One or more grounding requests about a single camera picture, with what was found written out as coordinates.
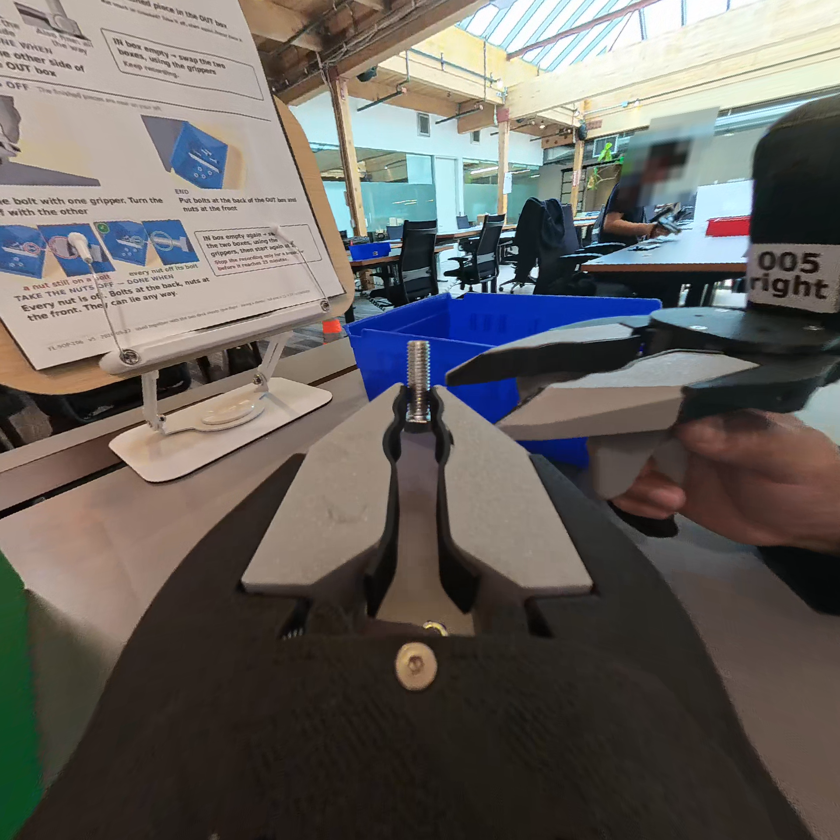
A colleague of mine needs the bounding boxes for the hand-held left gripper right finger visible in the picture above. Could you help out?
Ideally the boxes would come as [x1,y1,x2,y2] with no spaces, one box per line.
[428,385,594,613]

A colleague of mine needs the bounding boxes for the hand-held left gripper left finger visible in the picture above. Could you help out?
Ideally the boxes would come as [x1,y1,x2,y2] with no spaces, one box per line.
[241,385,404,619]

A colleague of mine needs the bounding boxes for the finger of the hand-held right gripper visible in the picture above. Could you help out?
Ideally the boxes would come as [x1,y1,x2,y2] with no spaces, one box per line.
[445,318,642,388]
[497,351,760,442]

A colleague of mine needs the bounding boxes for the blue plastic bin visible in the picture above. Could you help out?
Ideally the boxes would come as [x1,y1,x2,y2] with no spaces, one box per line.
[344,293,662,468]

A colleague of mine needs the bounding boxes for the silver hex bolt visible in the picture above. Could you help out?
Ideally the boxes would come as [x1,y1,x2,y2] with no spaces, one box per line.
[405,340,434,429]

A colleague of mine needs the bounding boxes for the green plastic bin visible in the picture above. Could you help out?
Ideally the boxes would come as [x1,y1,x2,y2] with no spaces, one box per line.
[0,550,48,829]

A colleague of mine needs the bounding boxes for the person's right forearm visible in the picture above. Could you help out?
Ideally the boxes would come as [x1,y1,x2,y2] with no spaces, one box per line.
[760,543,840,616]

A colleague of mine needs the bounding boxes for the person's right hand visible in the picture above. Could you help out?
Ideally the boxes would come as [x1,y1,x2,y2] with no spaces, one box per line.
[612,409,840,550]

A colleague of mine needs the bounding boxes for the black hanging jacket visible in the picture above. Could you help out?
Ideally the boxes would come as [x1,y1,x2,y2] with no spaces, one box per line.
[514,197,580,294]

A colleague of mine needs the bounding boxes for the black office chair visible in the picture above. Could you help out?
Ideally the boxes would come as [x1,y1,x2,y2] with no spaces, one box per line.
[445,213,508,294]
[392,220,439,307]

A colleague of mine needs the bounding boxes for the grey side desk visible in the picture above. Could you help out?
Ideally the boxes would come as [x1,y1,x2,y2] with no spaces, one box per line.
[581,226,753,307]

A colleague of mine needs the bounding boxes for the printed instruction sheet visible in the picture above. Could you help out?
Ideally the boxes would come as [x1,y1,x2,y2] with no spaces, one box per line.
[0,0,347,371]

